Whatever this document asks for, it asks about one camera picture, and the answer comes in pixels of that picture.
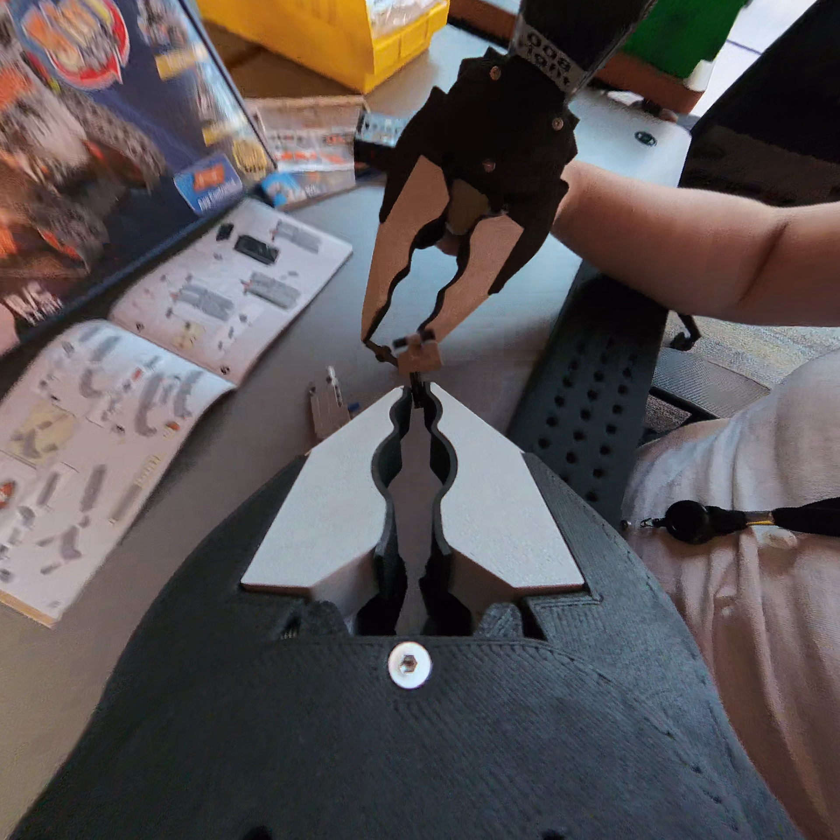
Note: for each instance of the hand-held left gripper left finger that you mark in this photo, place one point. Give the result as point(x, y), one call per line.
point(328, 525)

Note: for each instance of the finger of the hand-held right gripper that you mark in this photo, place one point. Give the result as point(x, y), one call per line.
point(485, 256)
point(400, 223)

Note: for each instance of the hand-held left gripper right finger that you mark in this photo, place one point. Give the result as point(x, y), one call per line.
point(505, 525)

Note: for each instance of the small grey connector block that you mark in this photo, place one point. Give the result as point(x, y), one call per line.
point(420, 358)

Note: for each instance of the black toy brick pin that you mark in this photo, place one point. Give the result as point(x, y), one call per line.
point(416, 390)

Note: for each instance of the person's right forearm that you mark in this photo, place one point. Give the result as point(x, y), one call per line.
point(689, 243)

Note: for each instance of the black battery box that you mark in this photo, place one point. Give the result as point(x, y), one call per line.
point(377, 144)

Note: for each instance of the black perforated office chair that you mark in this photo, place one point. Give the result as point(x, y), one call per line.
point(590, 394)

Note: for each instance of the green plastic bin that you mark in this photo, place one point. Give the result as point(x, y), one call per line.
point(669, 33)

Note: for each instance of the black badge reel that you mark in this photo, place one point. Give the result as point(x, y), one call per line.
point(695, 522)

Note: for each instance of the yellow plastic bin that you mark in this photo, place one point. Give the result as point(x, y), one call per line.
point(315, 39)

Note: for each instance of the open instruction booklet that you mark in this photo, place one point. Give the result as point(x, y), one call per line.
point(197, 295)

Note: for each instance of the blue building kit box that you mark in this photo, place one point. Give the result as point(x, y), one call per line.
point(98, 131)

